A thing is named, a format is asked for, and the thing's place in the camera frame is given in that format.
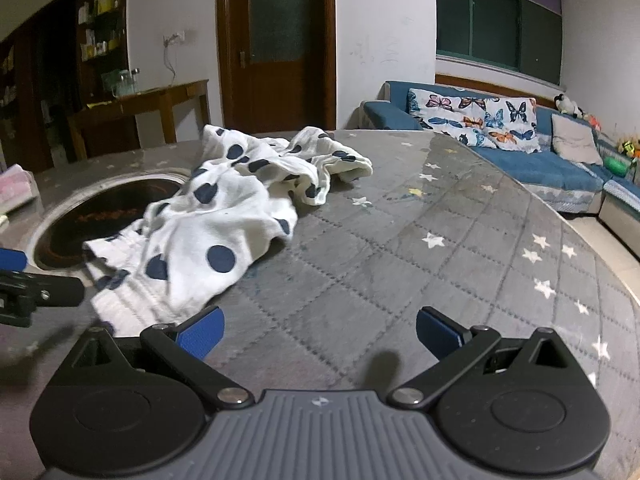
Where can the panda plush toy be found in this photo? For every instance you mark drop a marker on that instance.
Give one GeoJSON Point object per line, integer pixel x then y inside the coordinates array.
{"type": "Point", "coordinates": [567, 106]}

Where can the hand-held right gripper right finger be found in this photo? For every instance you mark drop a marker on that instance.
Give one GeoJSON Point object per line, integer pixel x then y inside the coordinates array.
{"type": "Point", "coordinates": [437, 332]}

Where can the round black built-in cooktop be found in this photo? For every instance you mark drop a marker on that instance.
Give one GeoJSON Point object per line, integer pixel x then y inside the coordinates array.
{"type": "Point", "coordinates": [90, 210]}

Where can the wooden side table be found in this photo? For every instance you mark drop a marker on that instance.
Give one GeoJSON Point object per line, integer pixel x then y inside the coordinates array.
{"type": "Point", "coordinates": [150, 97]}

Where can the yellow paper sheet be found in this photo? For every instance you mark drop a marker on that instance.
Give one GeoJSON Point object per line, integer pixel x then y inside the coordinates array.
{"type": "Point", "coordinates": [99, 105]}

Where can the grey pillow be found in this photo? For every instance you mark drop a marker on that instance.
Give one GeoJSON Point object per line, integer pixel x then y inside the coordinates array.
{"type": "Point", "coordinates": [575, 137]}

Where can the white wall socket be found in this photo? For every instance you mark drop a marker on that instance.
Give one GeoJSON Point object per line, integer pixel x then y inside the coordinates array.
{"type": "Point", "coordinates": [173, 38]}

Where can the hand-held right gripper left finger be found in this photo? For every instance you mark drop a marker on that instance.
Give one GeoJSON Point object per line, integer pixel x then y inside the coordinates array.
{"type": "Point", "coordinates": [200, 332]}

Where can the dark wooden shelf cabinet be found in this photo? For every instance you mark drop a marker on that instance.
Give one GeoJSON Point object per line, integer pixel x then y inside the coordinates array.
{"type": "Point", "coordinates": [87, 75]}

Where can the glass jar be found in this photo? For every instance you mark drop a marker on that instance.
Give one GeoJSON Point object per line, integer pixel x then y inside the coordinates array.
{"type": "Point", "coordinates": [135, 81]}
{"type": "Point", "coordinates": [121, 84]}

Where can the yellow green toy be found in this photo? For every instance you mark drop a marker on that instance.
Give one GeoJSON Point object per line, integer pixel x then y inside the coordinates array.
{"type": "Point", "coordinates": [629, 146]}

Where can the brown wooden door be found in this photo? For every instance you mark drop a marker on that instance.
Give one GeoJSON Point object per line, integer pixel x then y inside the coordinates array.
{"type": "Point", "coordinates": [275, 90]}

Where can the white polka dot garment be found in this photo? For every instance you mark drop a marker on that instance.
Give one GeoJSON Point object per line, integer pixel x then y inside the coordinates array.
{"type": "Point", "coordinates": [225, 210]}

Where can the blue sofa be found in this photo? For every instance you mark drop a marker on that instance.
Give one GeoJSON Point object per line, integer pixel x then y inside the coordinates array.
{"type": "Point", "coordinates": [540, 165]}

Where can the pink white plastic bag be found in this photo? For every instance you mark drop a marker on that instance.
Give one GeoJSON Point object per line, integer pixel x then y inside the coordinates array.
{"type": "Point", "coordinates": [17, 185]}

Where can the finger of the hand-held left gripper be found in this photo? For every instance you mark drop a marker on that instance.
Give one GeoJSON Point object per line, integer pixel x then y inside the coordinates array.
{"type": "Point", "coordinates": [55, 291]}
{"type": "Point", "coordinates": [12, 260]}

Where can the grey star-print table cover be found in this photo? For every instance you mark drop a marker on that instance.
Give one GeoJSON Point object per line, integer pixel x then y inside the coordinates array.
{"type": "Point", "coordinates": [375, 270]}

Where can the dark window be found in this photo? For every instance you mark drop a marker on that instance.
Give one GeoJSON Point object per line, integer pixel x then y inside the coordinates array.
{"type": "Point", "coordinates": [495, 20]}

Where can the butterfly print cushion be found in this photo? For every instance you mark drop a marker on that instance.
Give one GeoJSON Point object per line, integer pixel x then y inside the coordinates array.
{"type": "Point", "coordinates": [475, 120]}

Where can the green round toy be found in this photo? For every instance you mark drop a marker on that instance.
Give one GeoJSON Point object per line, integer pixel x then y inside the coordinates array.
{"type": "Point", "coordinates": [615, 166]}

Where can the orange plush toy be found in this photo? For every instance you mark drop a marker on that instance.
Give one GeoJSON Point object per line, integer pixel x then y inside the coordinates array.
{"type": "Point", "coordinates": [592, 121]}

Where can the row of yellow white packages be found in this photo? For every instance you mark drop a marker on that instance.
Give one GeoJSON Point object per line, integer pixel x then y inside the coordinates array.
{"type": "Point", "coordinates": [105, 5]}

